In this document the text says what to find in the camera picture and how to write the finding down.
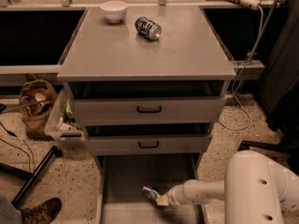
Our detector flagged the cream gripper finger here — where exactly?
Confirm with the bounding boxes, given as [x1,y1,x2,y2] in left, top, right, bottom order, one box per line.
[156,195,169,206]

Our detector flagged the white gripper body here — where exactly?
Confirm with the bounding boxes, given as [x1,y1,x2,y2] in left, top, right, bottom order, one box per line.
[167,185,187,205]

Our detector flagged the silver redbull can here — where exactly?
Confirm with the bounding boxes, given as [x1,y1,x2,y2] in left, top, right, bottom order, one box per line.
[142,185,161,201]

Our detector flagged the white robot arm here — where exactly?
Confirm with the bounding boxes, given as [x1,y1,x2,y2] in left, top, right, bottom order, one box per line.
[156,150,299,224]

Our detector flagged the grey open bottom drawer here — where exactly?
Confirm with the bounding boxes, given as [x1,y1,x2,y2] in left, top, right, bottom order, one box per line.
[97,154,208,224]

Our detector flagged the grey middle drawer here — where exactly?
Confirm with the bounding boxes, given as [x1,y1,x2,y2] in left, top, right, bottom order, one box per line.
[85,134,212,156]

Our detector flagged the grey top drawer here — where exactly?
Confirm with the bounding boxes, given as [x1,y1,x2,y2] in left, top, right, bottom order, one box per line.
[73,97,225,126]

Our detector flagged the grey drawer cabinet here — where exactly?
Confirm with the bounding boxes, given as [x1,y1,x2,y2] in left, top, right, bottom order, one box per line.
[56,5,237,161]

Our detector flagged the blue pepsi can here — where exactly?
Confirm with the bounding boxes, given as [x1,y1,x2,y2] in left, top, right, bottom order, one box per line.
[135,17,162,41]

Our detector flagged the brown suede shoe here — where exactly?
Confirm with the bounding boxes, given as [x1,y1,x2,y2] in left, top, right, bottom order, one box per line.
[21,198,62,224]

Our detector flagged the clear plastic storage bin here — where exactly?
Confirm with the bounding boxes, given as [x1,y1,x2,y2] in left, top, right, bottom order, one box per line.
[44,90,85,147]

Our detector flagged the black tripod leg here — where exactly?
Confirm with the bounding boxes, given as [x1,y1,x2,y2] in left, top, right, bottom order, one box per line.
[0,146,63,207]

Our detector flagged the black office chair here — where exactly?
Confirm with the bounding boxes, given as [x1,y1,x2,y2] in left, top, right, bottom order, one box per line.
[237,77,299,175]

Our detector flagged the tan canvas bag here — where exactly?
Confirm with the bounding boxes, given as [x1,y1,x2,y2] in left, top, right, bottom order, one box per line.
[19,74,58,140]

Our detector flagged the white ceramic bowl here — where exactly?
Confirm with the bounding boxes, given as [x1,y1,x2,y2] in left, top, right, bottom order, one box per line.
[100,1,128,23]

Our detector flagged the black floor cable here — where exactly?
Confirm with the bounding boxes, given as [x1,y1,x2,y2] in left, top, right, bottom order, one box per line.
[0,121,36,173]

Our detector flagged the white cable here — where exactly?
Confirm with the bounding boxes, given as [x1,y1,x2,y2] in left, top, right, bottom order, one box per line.
[217,5,265,133]

